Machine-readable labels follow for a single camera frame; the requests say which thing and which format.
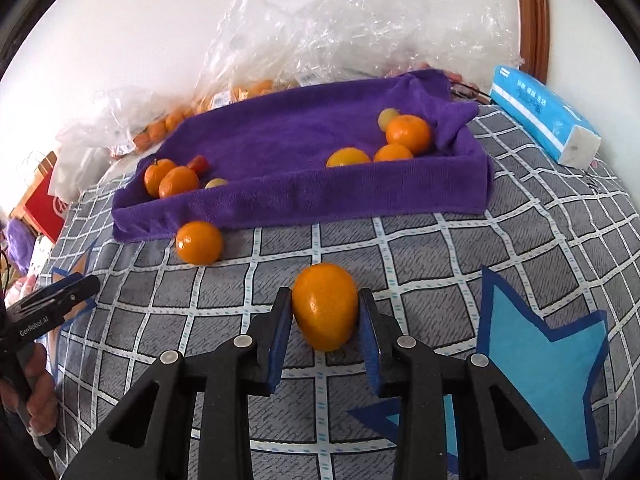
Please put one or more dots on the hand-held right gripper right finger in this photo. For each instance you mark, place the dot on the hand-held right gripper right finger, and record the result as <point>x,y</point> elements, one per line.
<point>371,345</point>

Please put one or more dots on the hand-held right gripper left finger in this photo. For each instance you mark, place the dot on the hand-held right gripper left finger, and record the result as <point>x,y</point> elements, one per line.
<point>277,345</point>

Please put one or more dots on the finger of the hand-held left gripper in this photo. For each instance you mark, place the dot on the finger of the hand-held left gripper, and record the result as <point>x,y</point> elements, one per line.
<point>65,290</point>

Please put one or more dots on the smooth yellow-orange oval orange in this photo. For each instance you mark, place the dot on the smooth yellow-orange oval orange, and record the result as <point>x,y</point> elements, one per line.
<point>325,312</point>

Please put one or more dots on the mandarin with green stem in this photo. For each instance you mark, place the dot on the mandarin with green stem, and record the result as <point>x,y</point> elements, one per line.
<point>155,177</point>

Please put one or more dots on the purple towel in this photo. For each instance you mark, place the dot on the purple towel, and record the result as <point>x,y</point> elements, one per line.
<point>280,140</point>

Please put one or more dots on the person's left hand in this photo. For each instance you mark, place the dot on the person's left hand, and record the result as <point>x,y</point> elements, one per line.
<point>42,390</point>

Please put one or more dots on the purple cloth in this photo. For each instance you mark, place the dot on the purple cloth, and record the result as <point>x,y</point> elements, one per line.
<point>17,245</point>

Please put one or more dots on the red paper bag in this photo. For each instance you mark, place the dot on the red paper bag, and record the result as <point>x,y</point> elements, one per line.
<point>45,207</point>

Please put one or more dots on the white plastic bag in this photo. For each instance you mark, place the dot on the white plastic bag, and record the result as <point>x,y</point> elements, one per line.
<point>70,175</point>

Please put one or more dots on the grey checked blanket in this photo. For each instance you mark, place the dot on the grey checked blanket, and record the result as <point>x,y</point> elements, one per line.
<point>450,250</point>

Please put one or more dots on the small orange mandarin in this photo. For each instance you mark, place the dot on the small orange mandarin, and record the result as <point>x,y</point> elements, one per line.
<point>393,153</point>
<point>179,182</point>
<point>199,242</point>
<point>408,133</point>

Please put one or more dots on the small yellow fruit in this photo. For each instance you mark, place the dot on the small yellow fruit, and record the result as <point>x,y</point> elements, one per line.
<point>216,183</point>

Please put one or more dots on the clear plastic bag of mandarins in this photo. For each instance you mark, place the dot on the clear plastic bag of mandarins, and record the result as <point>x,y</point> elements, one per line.
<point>120,120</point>

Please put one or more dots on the red cherry tomato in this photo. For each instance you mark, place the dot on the red cherry tomato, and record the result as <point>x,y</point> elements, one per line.
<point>198,163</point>

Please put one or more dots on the small green-yellow fruit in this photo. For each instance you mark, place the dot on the small green-yellow fruit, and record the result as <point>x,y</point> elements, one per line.
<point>386,117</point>

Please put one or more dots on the clear plastic bag of kumquats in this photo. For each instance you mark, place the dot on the clear plastic bag of kumquats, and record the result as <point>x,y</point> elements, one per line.
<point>250,60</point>

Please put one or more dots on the blue tissue pack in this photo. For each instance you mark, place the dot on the blue tissue pack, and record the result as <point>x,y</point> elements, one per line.
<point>535,105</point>

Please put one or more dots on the crumpled clear plastic bag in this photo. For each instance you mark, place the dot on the crumpled clear plastic bag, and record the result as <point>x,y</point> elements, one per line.
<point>400,25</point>

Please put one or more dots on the brown wooden door frame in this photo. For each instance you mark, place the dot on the brown wooden door frame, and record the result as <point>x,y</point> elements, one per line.
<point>532,15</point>

